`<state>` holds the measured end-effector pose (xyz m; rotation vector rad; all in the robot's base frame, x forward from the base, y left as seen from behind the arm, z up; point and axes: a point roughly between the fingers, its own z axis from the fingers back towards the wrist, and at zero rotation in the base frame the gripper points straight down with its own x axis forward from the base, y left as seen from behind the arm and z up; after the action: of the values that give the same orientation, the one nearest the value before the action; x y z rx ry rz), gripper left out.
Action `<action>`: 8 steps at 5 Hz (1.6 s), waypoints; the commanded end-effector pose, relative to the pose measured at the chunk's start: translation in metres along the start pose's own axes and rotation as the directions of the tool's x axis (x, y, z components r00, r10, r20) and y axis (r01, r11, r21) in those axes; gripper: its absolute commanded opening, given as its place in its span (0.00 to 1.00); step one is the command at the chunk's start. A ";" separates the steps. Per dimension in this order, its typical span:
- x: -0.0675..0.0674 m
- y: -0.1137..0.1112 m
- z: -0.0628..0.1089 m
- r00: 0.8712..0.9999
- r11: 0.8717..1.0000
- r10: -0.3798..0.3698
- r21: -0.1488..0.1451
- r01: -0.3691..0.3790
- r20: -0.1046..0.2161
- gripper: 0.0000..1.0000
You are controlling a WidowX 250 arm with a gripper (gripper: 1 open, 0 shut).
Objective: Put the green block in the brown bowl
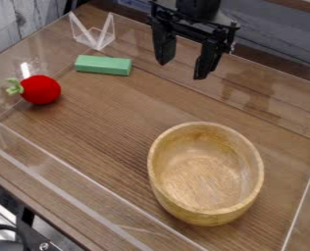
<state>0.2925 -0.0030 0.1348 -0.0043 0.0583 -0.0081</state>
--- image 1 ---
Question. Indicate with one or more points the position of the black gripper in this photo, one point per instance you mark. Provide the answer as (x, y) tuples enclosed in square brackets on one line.
[(197, 19)]

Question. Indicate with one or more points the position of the green rectangular block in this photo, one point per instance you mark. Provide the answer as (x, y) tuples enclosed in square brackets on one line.
[(103, 65)]

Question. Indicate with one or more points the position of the light wooden bowl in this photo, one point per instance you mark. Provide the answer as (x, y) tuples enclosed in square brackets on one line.
[(207, 173)]

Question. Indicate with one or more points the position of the red plush tomato toy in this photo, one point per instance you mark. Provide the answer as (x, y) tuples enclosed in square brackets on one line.
[(40, 89)]

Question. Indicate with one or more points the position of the black metal table leg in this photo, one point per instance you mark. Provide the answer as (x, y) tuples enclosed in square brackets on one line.
[(37, 241)]

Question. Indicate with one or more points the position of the clear acrylic corner bracket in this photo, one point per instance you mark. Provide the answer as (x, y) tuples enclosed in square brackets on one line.
[(98, 38)]

